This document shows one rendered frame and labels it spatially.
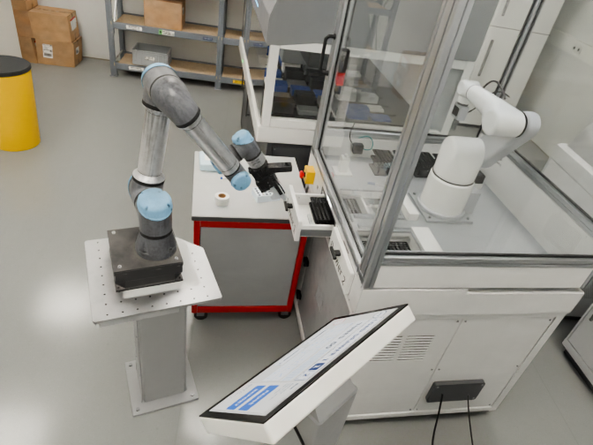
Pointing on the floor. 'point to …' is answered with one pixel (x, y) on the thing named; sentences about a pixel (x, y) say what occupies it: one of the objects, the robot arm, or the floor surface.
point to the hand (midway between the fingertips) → (285, 195)
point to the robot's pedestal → (161, 351)
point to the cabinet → (424, 350)
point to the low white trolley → (247, 244)
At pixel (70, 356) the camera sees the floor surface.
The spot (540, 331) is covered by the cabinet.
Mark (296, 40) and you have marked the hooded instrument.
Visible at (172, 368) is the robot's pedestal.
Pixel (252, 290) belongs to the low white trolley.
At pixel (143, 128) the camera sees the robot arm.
